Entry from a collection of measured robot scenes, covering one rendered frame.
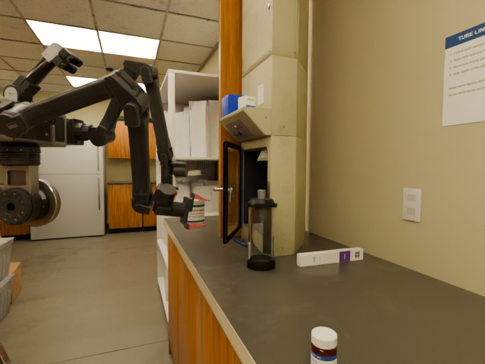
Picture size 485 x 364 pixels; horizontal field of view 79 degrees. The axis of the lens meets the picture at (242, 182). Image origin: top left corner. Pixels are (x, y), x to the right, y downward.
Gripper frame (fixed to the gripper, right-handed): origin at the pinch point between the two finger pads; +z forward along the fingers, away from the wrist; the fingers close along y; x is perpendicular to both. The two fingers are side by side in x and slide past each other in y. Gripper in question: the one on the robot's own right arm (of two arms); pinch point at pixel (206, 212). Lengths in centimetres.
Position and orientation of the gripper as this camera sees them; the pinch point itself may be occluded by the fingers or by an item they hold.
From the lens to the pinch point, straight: 118.3
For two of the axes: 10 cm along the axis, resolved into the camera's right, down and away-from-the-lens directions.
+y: 1.5, -9.9, 0.1
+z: 9.0, 1.4, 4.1
